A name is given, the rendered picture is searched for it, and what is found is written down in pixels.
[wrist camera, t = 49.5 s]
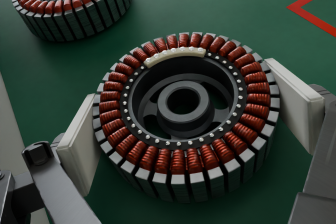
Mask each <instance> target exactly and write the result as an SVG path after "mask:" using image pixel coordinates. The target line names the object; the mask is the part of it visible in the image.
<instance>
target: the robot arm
mask: <svg viewBox="0 0 336 224"><path fill-rule="evenodd" d="M263 62H266V63H267V65H268V66H269V67H270V73H272V74H273V76H274V78H275V81H276V82H275V85H278V88H279V98H280V108H279V115H278V116H279V117H280V118H281V119H282V121H283V122H284V123H285V124H286V126H287V127H288V128H289V129H290V131H291V132H292V133H293V134H294V136H295V137H296V138H297V139H298V140H299V142H300V143H301V144H302V145H303V147H304V148H305V149H306V150H307V152H308V153H309V154H311V155H312V156H313V157H312V161H311V164H310V167H309V171H308V174H307V178H306V181H305V184H304V188H303V191H302V192H298V193H297V195H296V198H295V201H294V204H293V207H292V210H291V213H290V217H289V220H288V223H287V224H336V96H335V95H333V94H332V93H330V92H329V91H328V90H326V89H325V88H324V87H322V86H320V85H317V84H309V85H307V84H306V83H304V82H303V81H302V80H300V79H299V78H298V77H297V76H295V75H294V74H293V73H291V72H290V71H289V70H288V69H286V68H285V67H284V66H282V65H281V64H280V63H279V62H277V61H276V60H275V59H273V58H268V59H264V61H263ZM95 95H96V94H95V93H93V94H88V95H87V96H86V98H85V100H84V102H83V103H82V105H81V107H80V108H79V110H78V112H77V114H76V115H75V117H74V119H73V120H72V122H71V124H70V125H69V127H68V129H67V131H66V132H64V133H61V134H60V135H58V136H57V137H56V138H55V139H54V141H53V142H52V144H51V145H50V144H49V142H48V141H38V142H35V143H33V144H31V145H29V146H27V147H26V148H24V149H23V151H22V152H21V155H22V157H23V159H24V161H25V164H26V166H27V168H28V171H27V172H24V173H22V174H19V175H16V176H13V175H12V173H11V171H10V170H2V171H0V224H31V213H32V212H35V211H37V210H40V209H42V208H46V210H47V212H48V215H49V217H50V219H51V221H52V223H53V224H102V223H101V222H100V220H99V219H98V217H97V216H96V215H95V213H94V212H93V210H92V209H91V207H90V206H89V205H88V203H87V202H86V200H85V199H84V197H86V196H87V195H88V194H89V192H90V188H91V185H92V182H93V179H94V176H95V172H96V169H97V166H98V163H99V160H100V156H101V153H102V148H101V146H100V144H99V143H98V141H97V138H96V136H95V131H94V129H93V120H94V118H93V107H95V106H94V104H93V101H94V98H95Z"/></svg>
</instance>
